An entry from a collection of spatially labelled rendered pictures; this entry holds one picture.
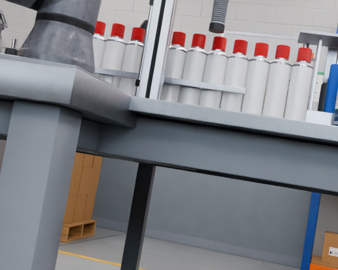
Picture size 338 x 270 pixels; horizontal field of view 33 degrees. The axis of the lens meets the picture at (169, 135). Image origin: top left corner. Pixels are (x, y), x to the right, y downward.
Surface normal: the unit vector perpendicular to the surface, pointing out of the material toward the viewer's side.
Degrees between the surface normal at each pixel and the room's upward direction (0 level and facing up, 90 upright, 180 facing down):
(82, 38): 74
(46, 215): 90
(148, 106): 90
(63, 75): 90
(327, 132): 90
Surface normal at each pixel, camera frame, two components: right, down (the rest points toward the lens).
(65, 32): 0.35, -0.29
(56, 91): -0.27, -0.11
